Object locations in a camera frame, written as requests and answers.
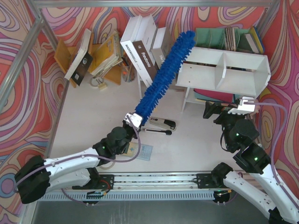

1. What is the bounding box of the green desk organizer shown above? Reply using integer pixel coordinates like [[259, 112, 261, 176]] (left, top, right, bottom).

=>
[[195, 28, 260, 54]]

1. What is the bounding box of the yellow wooden book holder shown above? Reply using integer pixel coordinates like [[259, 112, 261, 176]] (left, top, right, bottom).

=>
[[54, 29, 122, 87]]

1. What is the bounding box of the white Mademoiselle book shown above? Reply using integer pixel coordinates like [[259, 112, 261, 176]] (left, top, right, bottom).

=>
[[120, 15, 157, 87]]

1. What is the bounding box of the white black stapler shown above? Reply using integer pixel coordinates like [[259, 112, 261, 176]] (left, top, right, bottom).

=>
[[149, 117, 177, 131]]

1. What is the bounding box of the clear pencil cup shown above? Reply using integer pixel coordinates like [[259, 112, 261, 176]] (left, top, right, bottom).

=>
[[121, 56, 135, 83]]

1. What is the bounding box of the magenta paper sheet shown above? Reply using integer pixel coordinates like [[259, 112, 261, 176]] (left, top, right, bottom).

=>
[[193, 88, 234, 104]]

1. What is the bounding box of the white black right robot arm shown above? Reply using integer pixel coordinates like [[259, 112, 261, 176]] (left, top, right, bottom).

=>
[[198, 98, 299, 224]]

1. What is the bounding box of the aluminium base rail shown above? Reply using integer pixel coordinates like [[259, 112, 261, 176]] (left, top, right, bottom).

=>
[[28, 171, 285, 201]]

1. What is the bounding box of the blue microfiber duster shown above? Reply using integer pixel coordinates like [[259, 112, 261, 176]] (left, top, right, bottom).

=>
[[135, 31, 195, 126]]

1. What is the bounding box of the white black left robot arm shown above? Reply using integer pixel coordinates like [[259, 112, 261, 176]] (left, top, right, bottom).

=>
[[14, 113, 143, 204]]

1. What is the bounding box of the beige Lonely Ones book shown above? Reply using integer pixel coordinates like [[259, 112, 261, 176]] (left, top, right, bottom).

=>
[[151, 27, 174, 69]]

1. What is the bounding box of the brown Fredonia book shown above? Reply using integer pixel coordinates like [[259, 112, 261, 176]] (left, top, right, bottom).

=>
[[133, 14, 157, 87]]

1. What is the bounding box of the white wooden bookshelf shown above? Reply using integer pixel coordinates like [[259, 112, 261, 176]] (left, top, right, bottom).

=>
[[177, 47, 271, 105]]

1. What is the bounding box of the yellow worn book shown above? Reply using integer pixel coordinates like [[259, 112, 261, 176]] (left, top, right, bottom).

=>
[[90, 30, 121, 77]]

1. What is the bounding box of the blue yellow book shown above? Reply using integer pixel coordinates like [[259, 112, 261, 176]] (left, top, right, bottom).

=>
[[245, 26, 265, 54]]

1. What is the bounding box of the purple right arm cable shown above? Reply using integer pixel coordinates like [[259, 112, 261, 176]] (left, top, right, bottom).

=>
[[242, 100, 299, 210]]

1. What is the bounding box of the black white paperback book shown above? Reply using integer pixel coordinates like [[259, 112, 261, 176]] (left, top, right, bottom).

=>
[[64, 28, 93, 86]]

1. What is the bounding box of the wooden coasters stack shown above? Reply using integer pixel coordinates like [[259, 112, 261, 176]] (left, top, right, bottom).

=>
[[225, 26, 236, 51]]

